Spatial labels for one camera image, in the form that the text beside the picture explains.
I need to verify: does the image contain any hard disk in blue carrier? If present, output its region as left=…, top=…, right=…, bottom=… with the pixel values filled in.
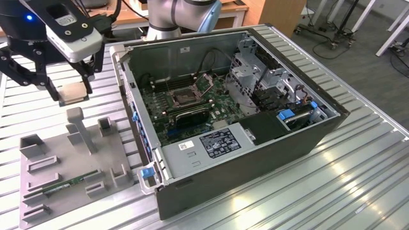
left=276, top=105, right=313, bottom=131

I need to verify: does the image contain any grey parts rack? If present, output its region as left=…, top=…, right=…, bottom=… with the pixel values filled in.
left=18, top=107, right=135, bottom=230

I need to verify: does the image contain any silver square CPU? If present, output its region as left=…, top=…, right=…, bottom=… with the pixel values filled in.
left=59, top=82, right=91, bottom=106

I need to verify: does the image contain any green motherboard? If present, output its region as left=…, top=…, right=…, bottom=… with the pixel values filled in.
left=140, top=74, right=247, bottom=144

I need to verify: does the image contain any wooden cabinet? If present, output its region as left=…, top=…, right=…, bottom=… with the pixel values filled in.
left=259, top=0, right=308, bottom=38

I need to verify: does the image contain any thick black camera cable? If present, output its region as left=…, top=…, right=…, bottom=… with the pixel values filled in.
left=108, top=0, right=124, bottom=20

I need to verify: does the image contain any CPU socket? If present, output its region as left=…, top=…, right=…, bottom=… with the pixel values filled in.
left=172, top=88, right=202, bottom=108

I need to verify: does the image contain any silver case handle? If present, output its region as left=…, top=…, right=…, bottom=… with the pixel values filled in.
left=138, top=161, right=160, bottom=195

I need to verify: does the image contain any black camera bracket with label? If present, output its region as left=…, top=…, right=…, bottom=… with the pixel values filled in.
left=19, top=0, right=95, bottom=43

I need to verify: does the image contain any black looped case wire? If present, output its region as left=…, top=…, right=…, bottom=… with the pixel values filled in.
left=196, top=49, right=224, bottom=74

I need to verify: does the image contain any black cable connector block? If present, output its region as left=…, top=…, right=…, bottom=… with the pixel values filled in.
left=92, top=14, right=116, bottom=36

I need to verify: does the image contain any metal socket cover frame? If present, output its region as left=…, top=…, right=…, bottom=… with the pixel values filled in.
left=192, top=74, right=215, bottom=98

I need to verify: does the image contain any open black PC case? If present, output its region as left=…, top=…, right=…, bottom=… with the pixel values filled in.
left=110, top=23, right=351, bottom=221

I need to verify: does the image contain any green RAM stick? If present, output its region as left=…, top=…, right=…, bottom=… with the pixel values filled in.
left=42, top=169, right=99, bottom=192

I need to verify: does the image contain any wheeled black stand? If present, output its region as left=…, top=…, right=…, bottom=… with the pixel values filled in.
left=296, top=0, right=357, bottom=50

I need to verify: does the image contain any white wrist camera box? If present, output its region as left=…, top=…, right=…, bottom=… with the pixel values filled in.
left=46, top=25, right=106, bottom=63

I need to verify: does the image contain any black RAM slot bank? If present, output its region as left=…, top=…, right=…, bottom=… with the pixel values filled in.
left=150, top=76, right=196, bottom=93
left=154, top=104, right=206, bottom=118

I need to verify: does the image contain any wooden desk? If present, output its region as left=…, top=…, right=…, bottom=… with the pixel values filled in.
left=82, top=0, right=251, bottom=32

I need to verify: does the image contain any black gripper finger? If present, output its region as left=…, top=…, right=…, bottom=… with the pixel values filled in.
left=0, top=45, right=62, bottom=102
left=72, top=44, right=106, bottom=96

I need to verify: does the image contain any white table frame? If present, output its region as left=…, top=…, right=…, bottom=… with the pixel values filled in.
left=376, top=0, right=409, bottom=57

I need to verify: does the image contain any silver power supply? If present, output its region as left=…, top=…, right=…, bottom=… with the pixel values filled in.
left=159, top=123, right=256, bottom=179

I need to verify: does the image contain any silver drive cage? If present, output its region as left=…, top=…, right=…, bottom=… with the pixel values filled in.
left=228, top=51, right=267, bottom=108

